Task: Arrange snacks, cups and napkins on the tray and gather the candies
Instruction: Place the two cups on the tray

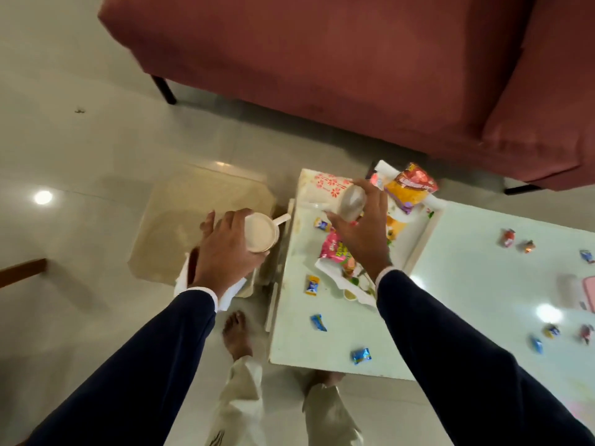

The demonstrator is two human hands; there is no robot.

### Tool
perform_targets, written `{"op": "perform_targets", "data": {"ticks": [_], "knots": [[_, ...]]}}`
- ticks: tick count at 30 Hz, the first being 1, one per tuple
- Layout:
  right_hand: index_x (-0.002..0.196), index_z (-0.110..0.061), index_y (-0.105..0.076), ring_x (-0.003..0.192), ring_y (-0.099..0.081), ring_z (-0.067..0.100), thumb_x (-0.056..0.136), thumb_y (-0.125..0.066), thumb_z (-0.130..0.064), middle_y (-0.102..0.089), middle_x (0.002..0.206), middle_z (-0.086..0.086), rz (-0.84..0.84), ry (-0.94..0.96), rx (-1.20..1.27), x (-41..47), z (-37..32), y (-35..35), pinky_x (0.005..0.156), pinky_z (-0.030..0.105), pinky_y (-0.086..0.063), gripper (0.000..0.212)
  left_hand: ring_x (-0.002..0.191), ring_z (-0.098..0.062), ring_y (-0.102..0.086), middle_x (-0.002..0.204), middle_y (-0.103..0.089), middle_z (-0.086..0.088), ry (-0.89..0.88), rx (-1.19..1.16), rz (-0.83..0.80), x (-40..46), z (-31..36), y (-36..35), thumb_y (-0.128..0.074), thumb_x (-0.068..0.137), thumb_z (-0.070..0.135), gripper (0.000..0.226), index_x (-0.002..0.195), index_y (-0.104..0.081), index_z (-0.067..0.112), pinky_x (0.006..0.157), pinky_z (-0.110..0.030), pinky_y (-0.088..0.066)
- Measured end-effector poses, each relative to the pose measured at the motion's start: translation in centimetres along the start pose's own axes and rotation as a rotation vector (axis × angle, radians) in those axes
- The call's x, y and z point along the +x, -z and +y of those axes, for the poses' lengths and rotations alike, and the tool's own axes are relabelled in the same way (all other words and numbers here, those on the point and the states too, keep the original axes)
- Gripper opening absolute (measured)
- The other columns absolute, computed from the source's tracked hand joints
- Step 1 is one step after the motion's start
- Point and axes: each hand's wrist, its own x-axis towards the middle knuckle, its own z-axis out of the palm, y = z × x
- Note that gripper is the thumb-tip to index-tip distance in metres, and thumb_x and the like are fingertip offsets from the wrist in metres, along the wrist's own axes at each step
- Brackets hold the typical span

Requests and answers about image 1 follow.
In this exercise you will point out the person's right hand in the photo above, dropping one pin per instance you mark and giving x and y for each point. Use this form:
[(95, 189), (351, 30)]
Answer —
[(367, 232)]

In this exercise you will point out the person's left hand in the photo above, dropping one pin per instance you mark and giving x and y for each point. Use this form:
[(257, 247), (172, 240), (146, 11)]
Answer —
[(223, 255)]

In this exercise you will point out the pink green snack packet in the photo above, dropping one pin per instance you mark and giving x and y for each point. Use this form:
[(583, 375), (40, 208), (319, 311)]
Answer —
[(332, 248)]

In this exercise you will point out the white paper napkins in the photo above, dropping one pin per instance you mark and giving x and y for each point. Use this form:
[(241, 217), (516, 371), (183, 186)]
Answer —
[(232, 294)]

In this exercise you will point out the white floral mug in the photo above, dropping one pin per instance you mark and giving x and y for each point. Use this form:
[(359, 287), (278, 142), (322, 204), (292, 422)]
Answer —
[(260, 232), (320, 185)]

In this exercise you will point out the yellow blue candy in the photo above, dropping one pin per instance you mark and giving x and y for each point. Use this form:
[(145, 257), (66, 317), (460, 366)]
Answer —
[(551, 330), (312, 285), (321, 224)]

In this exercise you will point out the white printed tray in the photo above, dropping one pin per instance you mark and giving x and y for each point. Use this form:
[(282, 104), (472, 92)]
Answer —
[(420, 236)]

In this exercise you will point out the salted peanuts packet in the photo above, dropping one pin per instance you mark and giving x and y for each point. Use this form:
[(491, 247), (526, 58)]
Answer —
[(373, 178)]

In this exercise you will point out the red yellow snack packet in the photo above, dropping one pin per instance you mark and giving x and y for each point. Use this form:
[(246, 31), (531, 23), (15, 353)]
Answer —
[(411, 188)]

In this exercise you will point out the red candy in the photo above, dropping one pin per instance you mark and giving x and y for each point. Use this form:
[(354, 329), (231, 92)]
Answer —
[(508, 238), (585, 333)]

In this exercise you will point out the orange gold candy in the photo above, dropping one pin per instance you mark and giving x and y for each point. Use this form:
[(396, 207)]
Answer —
[(529, 246)]

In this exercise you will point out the blue orange white candy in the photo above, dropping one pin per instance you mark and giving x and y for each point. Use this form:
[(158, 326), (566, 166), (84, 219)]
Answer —
[(586, 256)]

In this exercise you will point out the clear container pink lid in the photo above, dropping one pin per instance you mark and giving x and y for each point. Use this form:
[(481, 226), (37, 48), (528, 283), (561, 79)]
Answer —
[(590, 292)]

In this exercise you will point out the person's right forearm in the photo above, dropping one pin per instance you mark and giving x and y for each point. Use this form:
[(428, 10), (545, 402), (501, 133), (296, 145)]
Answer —
[(465, 366)]

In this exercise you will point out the person's left forearm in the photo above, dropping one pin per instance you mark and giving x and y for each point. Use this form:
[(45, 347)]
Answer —
[(130, 380)]

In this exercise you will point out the person's left leg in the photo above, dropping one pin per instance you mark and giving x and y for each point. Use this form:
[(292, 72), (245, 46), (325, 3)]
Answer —
[(237, 334)]

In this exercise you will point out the person's leg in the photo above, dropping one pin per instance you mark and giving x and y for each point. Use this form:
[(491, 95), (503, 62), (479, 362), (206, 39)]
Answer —
[(330, 413), (237, 334)]

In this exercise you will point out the person's right leg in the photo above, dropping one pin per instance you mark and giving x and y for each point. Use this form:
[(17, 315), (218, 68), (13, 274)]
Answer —
[(330, 413)]

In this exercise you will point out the beige plastic stool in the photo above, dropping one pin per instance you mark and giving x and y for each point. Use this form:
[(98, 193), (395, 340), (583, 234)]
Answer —
[(176, 227)]

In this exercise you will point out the red fabric sofa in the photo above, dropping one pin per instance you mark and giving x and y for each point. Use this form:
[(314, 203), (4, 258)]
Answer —
[(302, 51)]

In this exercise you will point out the brown wooden chair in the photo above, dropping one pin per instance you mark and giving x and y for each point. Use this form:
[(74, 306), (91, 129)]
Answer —
[(23, 273)]

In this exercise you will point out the pink plastic bin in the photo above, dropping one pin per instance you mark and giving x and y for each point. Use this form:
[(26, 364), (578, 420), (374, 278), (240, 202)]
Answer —
[(586, 408)]

